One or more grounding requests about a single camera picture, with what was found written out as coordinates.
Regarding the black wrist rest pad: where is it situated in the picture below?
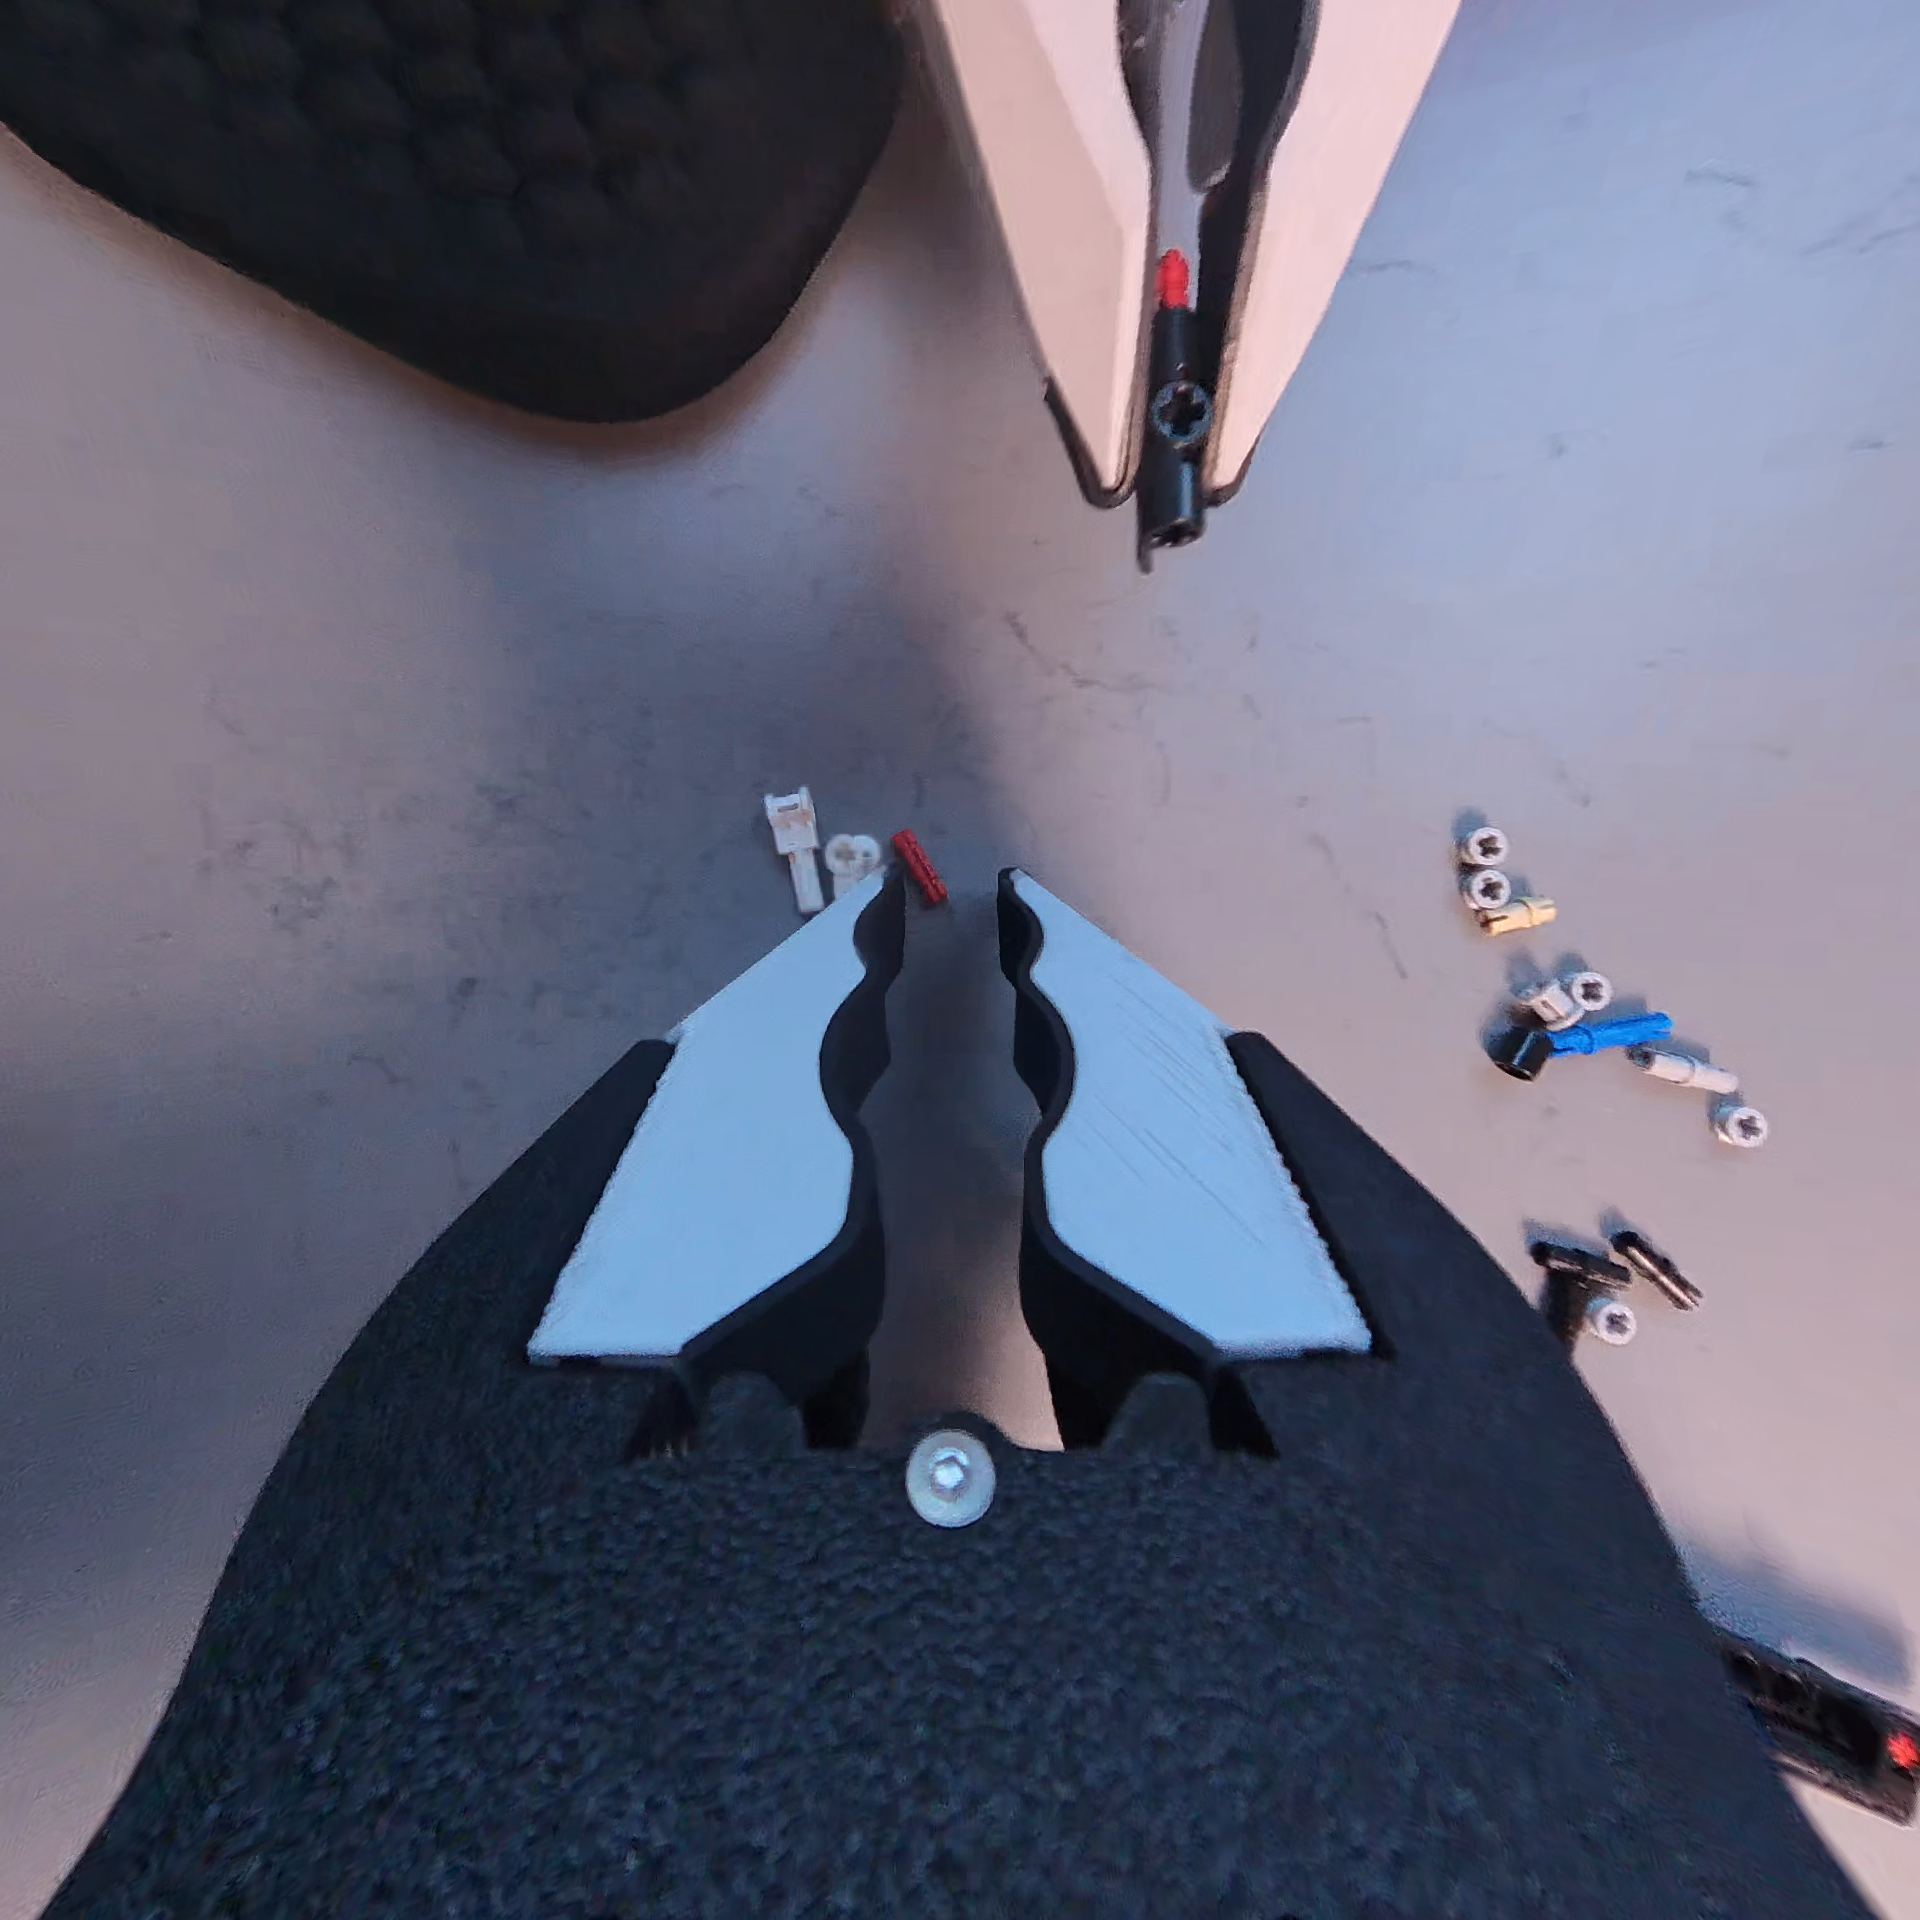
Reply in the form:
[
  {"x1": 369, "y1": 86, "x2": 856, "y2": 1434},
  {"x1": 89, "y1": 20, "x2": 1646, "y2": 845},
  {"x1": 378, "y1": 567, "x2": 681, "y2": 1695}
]
[{"x1": 0, "y1": 0, "x2": 911, "y2": 426}]

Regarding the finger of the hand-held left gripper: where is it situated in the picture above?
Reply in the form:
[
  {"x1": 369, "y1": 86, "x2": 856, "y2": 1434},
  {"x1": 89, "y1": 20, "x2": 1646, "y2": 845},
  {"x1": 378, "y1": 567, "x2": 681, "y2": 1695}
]
[
  {"x1": 916, "y1": 0, "x2": 1162, "y2": 507},
  {"x1": 1201, "y1": 0, "x2": 1468, "y2": 504}
]

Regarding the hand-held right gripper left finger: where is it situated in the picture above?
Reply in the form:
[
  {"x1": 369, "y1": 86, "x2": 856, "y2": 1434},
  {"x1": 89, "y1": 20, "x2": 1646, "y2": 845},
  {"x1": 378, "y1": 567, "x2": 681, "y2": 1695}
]
[{"x1": 527, "y1": 869, "x2": 911, "y2": 1451}]

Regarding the black lego connector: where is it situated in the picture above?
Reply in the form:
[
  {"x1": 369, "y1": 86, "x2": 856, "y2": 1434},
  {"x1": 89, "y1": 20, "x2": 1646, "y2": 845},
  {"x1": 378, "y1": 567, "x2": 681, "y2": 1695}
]
[{"x1": 1136, "y1": 294, "x2": 1222, "y2": 577}]

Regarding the white lego monster truck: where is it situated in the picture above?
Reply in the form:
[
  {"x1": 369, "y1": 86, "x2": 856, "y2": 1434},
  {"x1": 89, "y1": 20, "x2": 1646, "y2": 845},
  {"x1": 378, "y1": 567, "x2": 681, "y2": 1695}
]
[{"x1": 1714, "y1": 1627, "x2": 1920, "y2": 1826}]

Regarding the cluster of small lego pieces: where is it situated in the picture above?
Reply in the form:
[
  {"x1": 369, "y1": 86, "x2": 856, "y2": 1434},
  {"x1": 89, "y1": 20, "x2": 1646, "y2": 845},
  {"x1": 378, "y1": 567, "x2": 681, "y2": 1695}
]
[{"x1": 1447, "y1": 812, "x2": 1774, "y2": 1351}]

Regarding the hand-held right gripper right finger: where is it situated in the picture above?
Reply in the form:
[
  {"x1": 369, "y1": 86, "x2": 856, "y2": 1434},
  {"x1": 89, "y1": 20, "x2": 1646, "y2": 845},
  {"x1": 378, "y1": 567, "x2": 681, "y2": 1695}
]
[{"x1": 993, "y1": 865, "x2": 1379, "y2": 1451}]

